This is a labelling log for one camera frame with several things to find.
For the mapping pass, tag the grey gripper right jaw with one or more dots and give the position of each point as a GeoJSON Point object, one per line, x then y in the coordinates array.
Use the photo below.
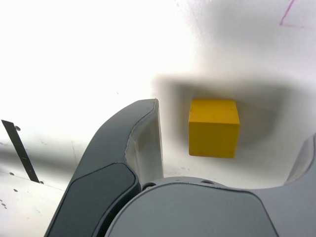
{"type": "Point", "coordinates": [197, 212]}

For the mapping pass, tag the yellow cube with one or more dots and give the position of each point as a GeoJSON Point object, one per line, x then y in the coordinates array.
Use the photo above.
{"type": "Point", "coordinates": [213, 133]}

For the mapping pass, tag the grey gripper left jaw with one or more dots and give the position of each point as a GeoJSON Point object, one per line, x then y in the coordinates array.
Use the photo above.
{"type": "Point", "coordinates": [98, 172]}

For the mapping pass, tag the black tape strip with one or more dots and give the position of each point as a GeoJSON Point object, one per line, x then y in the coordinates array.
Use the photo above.
{"type": "Point", "coordinates": [22, 153]}

